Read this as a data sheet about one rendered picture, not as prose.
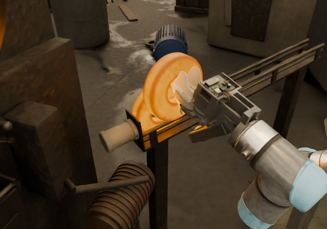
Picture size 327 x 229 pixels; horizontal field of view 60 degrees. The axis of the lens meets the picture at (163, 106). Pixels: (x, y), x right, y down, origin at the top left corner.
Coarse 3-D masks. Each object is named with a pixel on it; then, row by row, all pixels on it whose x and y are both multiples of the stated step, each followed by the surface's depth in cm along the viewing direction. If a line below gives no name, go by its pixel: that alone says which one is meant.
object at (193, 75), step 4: (192, 68) 60; (196, 68) 59; (188, 72) 61; (192, 72) 60; (196, 72) 59; (188, 76) 62; (192, 76) 61; (196, 76) 60; (188, 80) 62; (192, 80) 61; (196, 80) 60; (200, 80) 59; (188, 84) 62; (192, 84) 61; (196, 84) 61; (192, 88) 61
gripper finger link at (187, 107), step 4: (176, 92) 59; (176, 96) 60; (180, 96) 59; (176, 100) 59; (180, 100) 58; (184, 100) 58; (180, 104) 58; (184, 104) 57; (188, 104) 57; (192, 104) 57; (180, 108) 58; (184, 108) 57; (188, 108) 56; (192, 108) 56; (184, 112) 57; (188, 112) 56; (192, 112) 56; (192, 116) 56; (196, 116) 57
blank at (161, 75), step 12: (168, 60) 59; (180, 60) 60; (192, 60) 62; (156, 72) 58; (168, 72) 59; (144, 84) 60; (156, 84) 58; (168, 84) 60; (144, 96) 61; (156, 96) 60; (156, 108) 61; (168, 108) 64; (168, 120) 65
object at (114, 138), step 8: (128, 120) 75; (112, 128) 73; (120, 128) 73; (128, 128) 73; (136, 128) 74; (104, 136) 71; (112, 136) 71; (120, 136) 72; (128, 136) 73; (136, 136) 74; (104, 144) 73; (112, 144) 71; (120, 144) 73
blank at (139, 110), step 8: (168, 96) 76; (136, 104) 73; (144, 104) 73; (136, 112) 73; (144, 112) 74; (144, 120) 75; (152, 120) 77; (160, 120) 80; (176, 120) 82; (144, 128) 76
